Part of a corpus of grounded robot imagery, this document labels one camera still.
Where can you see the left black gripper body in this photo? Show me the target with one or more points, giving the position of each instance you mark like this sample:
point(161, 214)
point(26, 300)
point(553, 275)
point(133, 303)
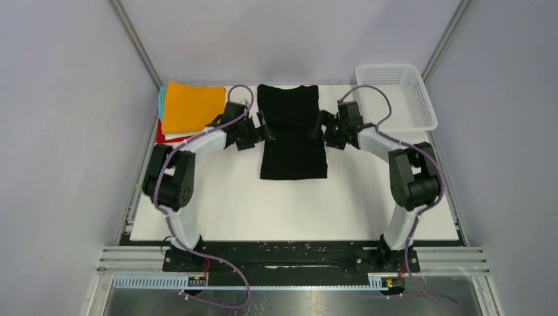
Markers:
point(248, 133)

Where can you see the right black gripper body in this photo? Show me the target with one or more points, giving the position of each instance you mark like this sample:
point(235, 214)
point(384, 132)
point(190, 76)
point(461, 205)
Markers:
point(334, 134)

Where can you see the black t shirt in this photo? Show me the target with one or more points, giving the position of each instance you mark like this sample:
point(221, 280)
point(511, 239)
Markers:
point(291, 115)

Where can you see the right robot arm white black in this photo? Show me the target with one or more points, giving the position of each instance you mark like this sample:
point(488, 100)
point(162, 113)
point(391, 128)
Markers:
point(415, 181)

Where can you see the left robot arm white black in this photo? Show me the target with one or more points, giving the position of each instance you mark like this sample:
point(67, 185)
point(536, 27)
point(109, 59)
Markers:
point(169, 180)

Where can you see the folded orange t shirt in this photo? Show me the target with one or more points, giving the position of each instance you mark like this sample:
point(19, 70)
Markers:
point(188, 109)

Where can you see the white plastic basket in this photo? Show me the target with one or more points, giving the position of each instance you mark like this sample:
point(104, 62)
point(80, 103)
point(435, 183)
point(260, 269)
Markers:
point(396, 91)

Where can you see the folded white t shirt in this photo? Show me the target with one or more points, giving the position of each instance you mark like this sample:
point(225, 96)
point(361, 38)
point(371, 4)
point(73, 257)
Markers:
point(196, 131)

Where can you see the folded red t shirt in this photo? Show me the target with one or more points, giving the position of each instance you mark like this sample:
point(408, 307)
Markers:
point(161, 138)

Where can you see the folded cyan t shirt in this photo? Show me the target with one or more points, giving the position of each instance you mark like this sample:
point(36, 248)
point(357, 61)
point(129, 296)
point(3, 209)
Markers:
point(161, 102)

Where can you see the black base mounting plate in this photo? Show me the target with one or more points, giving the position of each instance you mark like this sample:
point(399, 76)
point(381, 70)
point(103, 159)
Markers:
point(302, 263)

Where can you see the aluminium frame rail left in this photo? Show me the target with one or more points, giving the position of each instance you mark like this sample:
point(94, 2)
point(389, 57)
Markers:
point(132, 35)

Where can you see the aluminium frame rail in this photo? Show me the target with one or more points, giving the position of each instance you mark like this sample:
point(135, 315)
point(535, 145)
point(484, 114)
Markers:
point(445, 38)
point(132, 35)

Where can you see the aluminium frame rail right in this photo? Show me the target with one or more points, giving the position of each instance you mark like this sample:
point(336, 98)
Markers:
point(445, 38)

